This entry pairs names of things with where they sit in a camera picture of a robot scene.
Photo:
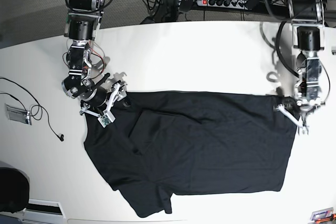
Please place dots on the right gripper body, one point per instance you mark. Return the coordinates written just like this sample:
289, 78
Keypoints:
93, 97

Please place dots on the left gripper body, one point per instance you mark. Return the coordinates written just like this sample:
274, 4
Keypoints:
296, 107

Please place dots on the black T-shirt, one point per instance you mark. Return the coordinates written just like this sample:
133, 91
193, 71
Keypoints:
190, 143

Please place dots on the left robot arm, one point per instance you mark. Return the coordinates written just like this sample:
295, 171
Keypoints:
307, 20

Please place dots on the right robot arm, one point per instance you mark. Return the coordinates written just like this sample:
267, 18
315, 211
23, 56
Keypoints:
83, 21

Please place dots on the silver table socket plate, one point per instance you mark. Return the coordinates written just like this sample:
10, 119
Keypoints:
18, 115

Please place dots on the small box with tools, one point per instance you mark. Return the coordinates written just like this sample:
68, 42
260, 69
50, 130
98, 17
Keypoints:
323, 215

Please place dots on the white power strip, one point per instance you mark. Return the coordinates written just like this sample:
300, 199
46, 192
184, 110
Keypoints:
233, 4

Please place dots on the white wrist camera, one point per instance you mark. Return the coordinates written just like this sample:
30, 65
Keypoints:
106, 119

